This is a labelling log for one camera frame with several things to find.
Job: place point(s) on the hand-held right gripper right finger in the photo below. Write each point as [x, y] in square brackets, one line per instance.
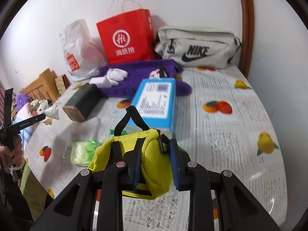
[174, 163]

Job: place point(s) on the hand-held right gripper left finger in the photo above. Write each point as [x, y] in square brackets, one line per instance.
[137, 173]

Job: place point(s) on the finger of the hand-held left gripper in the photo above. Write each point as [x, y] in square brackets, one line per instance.
[37, 119]

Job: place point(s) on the light green wipes pack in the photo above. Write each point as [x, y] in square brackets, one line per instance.
[84, 151]

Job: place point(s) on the white snack packet orange print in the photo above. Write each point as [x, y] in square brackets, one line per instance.
[155, 74]

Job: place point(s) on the person's left hand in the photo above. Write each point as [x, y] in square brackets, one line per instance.
[16, 152]

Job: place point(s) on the white plush toy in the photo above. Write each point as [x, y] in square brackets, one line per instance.
[39, 104]

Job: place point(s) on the purple plush toy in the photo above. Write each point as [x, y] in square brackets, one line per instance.
[22, 99]

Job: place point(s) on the wooden headboard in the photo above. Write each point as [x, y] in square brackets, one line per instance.
[45, 81]

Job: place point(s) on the patterned box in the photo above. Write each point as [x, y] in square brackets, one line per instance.
[61, 84]

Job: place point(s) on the dark green tin box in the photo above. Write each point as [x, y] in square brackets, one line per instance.
[84, 98]

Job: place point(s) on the fruit print tablecloth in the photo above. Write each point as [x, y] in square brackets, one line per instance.
[228, 137]

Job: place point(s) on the blue tissue pack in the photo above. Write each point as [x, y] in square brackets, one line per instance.
[156, 101]

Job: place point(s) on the white plastic shopping bag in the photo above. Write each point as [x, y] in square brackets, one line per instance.
[77, 43]

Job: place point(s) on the purple towel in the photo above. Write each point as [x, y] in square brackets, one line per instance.
[134, 77]

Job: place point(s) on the red paper bag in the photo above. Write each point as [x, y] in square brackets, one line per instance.
[125, 28]

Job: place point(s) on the grey waist bag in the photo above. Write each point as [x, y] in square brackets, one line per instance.
[204, 38]

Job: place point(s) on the brown wooden door frame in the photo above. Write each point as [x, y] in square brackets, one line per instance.
[246, 16]

